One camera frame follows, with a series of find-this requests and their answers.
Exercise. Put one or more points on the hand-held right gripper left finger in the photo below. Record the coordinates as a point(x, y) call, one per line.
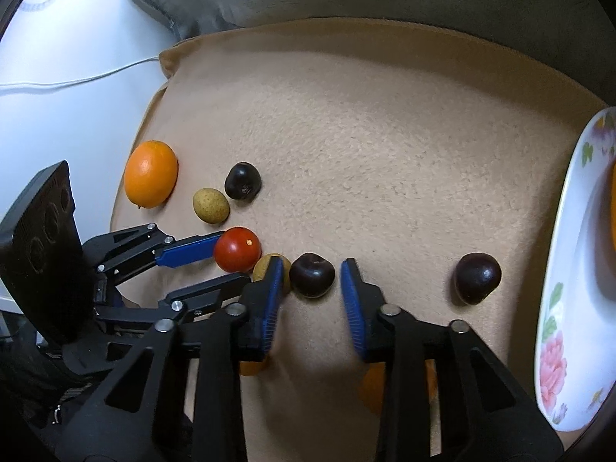
point(272, 298)

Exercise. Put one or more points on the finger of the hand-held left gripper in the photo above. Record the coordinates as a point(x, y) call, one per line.
point(211, 288)
point(187, 252)

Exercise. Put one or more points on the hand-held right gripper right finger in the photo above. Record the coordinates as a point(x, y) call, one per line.
point(351, 308)

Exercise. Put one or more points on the dark cherry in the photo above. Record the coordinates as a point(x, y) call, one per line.
point(312, 275)
point(243, 181)
point(478, 279)

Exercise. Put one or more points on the red tomato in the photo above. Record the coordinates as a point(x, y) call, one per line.
point(237, 249)

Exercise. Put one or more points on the orange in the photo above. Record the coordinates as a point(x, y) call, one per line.
point(373, 390)
point(150, 174)

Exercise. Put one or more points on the white floral plate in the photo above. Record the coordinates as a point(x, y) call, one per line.
point(572, 250)

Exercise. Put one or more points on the small yellow-green fruit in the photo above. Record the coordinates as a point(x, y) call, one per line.
point(211, 205)
point(260, 269)

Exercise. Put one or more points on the small orange fruit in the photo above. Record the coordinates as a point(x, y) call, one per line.
point(252, 368)

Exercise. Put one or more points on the beige blanket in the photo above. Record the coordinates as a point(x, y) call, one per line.
point(385, 154)

